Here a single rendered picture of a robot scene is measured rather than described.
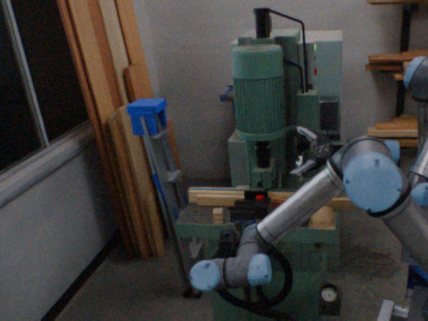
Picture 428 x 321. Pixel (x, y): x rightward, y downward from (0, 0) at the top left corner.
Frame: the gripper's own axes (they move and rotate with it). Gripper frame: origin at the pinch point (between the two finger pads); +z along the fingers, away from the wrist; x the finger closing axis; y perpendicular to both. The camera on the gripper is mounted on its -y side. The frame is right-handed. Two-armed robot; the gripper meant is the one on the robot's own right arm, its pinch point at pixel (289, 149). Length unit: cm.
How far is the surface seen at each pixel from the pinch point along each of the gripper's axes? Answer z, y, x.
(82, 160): 145, -113, 5
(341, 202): -17.5, -23.2, 18.6
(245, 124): 16.4, -4.8, -8.9
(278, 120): 5.3, -7.4, -10.5
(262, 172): 11.7, -14.5, 7.9
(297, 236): -2.1, -11.4, 30.8
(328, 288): -14, -12, 49
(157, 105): 77, -70, -23
